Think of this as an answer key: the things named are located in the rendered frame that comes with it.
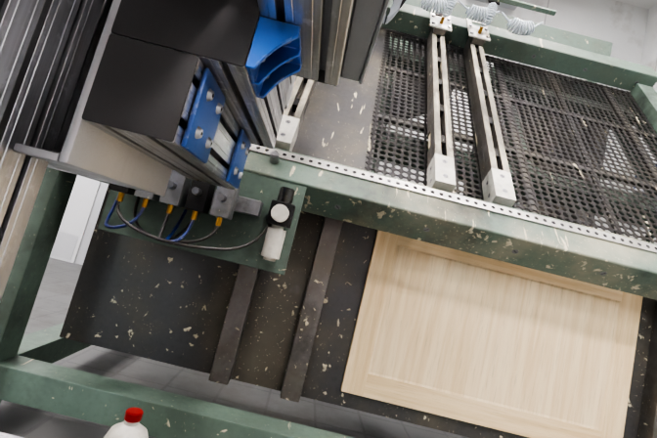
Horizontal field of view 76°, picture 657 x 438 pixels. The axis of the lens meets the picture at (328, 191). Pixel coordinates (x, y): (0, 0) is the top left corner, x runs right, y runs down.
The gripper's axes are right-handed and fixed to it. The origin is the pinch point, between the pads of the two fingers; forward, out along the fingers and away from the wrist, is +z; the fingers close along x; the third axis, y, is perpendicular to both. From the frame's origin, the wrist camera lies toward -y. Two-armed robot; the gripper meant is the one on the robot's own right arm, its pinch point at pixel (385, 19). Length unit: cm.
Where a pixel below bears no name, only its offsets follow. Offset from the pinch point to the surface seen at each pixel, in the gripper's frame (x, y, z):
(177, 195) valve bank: 39, -34, 51
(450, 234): -32, -18, 50
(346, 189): -0.9, -18.4, 44.8
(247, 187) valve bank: 25, -22, 50
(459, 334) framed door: -48, -12, 85
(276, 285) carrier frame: 12, -10, 85
